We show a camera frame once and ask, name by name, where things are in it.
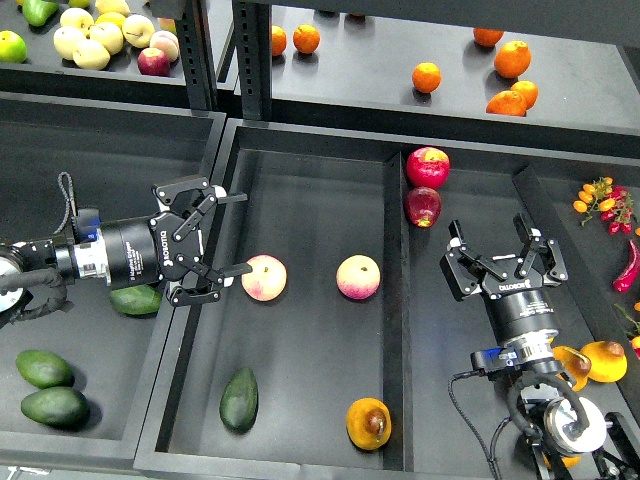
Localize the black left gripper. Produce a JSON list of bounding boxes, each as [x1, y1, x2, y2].
[[100, 176, 253, 306]]

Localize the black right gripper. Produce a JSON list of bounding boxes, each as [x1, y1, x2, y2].
[[439, 213, 568, 346]]

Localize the dark green avocado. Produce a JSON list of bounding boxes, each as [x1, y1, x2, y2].
[[219, 367, 259, 434]]

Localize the yellow pear brown spot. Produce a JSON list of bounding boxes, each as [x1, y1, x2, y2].
[[345, 397, 392, 451]]

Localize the yellow pear under arm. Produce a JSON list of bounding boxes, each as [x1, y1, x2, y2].
[[543, 455, 582, 470]]

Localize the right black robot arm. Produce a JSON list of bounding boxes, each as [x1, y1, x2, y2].
[[440, 215, 639, 479]]

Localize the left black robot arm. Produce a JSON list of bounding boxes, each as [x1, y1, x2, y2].
[[1, 172, 252, 325]]

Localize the yellow pear middle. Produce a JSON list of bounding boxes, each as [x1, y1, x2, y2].
[[552, 345, 592, 392]]

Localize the green avocado bottom left upper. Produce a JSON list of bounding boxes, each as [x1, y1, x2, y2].
[[15, 350, 74, 389]]

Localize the green avocado bottom left lower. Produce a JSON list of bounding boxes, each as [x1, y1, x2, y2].
[[20, 386, 90, 427]]

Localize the pale yellow pear front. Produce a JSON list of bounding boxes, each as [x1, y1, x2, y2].
[[72, 39, 111, 71]]

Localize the pale yellow pear right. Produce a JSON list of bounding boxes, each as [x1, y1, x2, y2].
[[121, 14, 155, 49]]

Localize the pale yellow pear centre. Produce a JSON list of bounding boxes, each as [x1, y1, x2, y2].
[[89, 22, 124, 55]]

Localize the pale yellow pear left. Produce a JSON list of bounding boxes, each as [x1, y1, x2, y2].
[[53, 26, 86, 61]]

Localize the pale pink apple left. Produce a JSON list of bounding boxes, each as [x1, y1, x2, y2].
[[241, 254, 287, 302]]

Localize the pale pink apple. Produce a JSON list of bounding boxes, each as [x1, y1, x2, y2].
[[336, 255, 381, 300], [241, 254, 287, 302]]

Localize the dark red apple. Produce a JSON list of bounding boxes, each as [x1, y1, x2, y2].
[[404, 187, 442, 228]]

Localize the bright red apple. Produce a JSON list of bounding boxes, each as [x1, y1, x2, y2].
[[406, 147, 450, 190]]

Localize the red chili pepper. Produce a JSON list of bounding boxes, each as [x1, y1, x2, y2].
[[612, 239, 639, 293]]

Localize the cherry tomato bunch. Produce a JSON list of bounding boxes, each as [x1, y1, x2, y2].
[[572, 177, 639, 235]]

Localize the pale pink apple right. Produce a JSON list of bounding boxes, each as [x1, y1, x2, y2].
[[336, 255, 381, 300]]

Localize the orange right front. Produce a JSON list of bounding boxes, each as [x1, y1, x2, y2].
[[486, 90, 527, 116]]

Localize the orange right small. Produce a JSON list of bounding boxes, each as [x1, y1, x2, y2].
[[511, 80, 539, 109]]

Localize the black centre tray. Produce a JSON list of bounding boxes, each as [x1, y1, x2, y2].
[[134, 121, 639, 479]]

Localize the black tray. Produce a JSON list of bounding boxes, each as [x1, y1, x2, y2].
[[1, 93, 225, 470], [134, 121, 639, 479]]

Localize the black left tray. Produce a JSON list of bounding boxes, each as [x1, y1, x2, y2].
[[1, 93, 225, 470]]

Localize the red apple on shelf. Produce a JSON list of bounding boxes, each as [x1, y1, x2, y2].
[[137, 47, 171, 77]]

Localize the orange on shelf centre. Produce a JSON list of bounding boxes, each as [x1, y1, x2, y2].
[[412, 62, 442, 94]]

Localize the large orange right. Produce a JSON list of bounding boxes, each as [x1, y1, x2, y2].
[[494, 40, 532, 79]]

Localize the peach on shelf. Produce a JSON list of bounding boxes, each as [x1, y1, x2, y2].
[[149, 30, 180, 63]]

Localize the orange shelf far left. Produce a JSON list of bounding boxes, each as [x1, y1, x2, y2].
[[271, 25, 288, 57]]

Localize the orange shelf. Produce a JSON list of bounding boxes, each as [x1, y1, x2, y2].
[[473, 28, 504, 48], [271, 25, 288, 57], [293, 24, 321, 55]]

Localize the orange shelf top right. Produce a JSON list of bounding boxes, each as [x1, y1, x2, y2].
[[473, 28, 504, 48]]

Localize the yellow lemon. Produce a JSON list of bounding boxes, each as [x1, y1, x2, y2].
[[95, 12, 126, 29]]

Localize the green apple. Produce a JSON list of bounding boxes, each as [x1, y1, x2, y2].
[[0, 30, 28, 64]]

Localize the green pepper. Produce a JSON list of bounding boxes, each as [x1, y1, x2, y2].
[[22, 0, 59, 28]]

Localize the black shelf post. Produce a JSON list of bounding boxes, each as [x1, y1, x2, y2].
[[232, 1, 272, 121]]

